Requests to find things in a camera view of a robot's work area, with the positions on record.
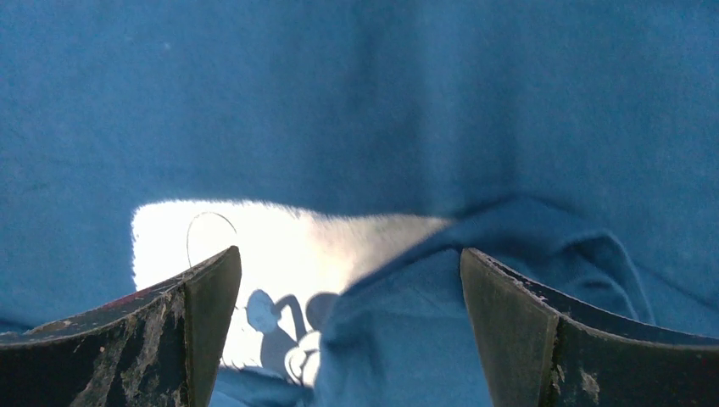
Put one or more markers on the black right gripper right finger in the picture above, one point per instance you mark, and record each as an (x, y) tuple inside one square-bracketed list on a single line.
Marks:
[(541, 347)]

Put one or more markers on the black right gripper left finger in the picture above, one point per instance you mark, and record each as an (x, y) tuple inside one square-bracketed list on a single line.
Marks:
[(160, 346)]

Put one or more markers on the dark blue t shirt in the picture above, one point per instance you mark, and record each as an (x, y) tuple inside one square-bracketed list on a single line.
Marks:
[(351, 150)]

